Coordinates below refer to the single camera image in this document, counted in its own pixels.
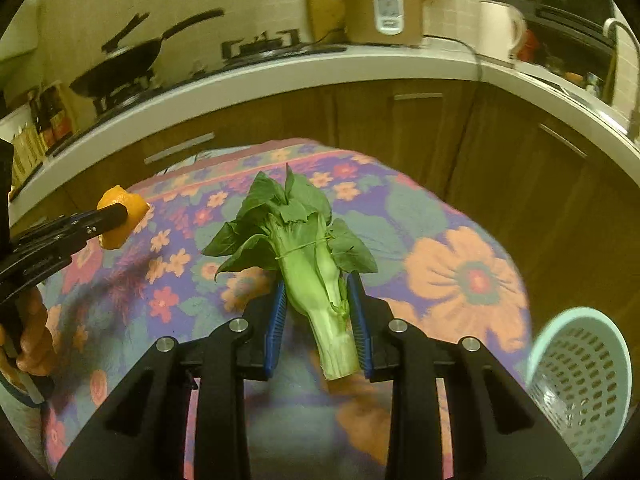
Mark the curled orange peel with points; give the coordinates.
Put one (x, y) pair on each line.
(132, 207)

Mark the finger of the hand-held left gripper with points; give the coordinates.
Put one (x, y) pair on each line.
(100, 220)

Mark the gas stove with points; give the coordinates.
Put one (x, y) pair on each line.
(260, 42)

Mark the dark sauce bottles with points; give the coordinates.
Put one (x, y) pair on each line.
(52, 117)

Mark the floral tablecloth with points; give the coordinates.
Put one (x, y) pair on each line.
(450, 220)

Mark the green bok choy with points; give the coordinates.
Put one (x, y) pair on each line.
(310, 280)

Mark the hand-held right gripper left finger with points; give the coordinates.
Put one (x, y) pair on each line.
(275, 330)

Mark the beige rice cooker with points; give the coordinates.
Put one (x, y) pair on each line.
(360, 15)

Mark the person's left hand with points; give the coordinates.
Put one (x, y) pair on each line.
(37, 340)

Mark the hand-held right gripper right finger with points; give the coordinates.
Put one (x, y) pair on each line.
(357, 325)

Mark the black wok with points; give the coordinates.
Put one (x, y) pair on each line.
(130, 60)

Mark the light blue plastic basket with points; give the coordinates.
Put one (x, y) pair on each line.
(575, 360)

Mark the metal faucet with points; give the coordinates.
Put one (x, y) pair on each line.
(617, 50)

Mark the yellow patterned package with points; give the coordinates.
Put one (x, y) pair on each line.
(25, 155)

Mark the wooden kitchen cabinet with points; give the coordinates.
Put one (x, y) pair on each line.
(500, 150)

